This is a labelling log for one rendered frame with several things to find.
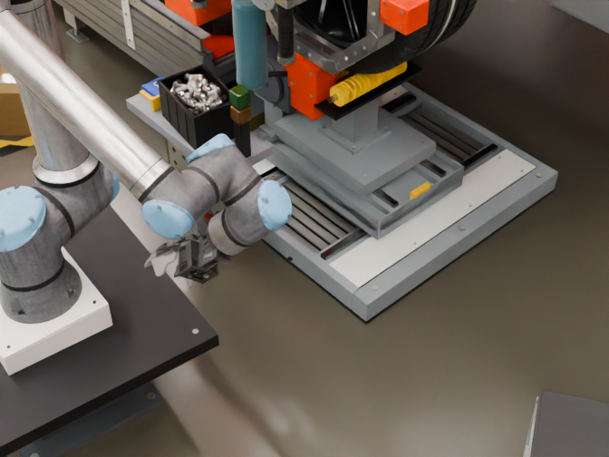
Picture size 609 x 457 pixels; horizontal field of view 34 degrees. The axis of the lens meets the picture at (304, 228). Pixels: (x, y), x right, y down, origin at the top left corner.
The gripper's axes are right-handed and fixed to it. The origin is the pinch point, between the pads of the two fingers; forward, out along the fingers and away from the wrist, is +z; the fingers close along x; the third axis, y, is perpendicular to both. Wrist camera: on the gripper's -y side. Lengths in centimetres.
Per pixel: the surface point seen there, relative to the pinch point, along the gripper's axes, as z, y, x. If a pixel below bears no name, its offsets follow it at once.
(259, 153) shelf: 1, -44, 33
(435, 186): -11, -50, 92
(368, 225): 4, -38, 77
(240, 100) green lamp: -11, -46, 17
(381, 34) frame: -43, -55, 34
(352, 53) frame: -31, -58, 37
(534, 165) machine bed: -26, -63, 127
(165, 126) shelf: 20, -57, 18
